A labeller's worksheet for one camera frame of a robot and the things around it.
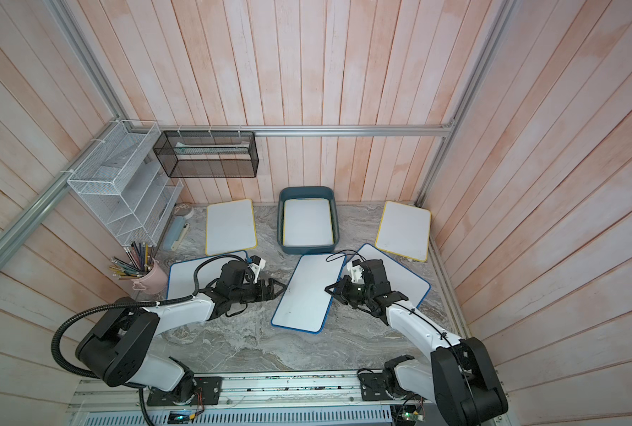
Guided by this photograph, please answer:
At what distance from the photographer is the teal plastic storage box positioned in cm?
105

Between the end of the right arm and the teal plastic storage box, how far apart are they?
298mm

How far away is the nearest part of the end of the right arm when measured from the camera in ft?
2.09

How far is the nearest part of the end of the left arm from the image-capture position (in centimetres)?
69

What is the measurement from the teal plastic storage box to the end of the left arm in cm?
27
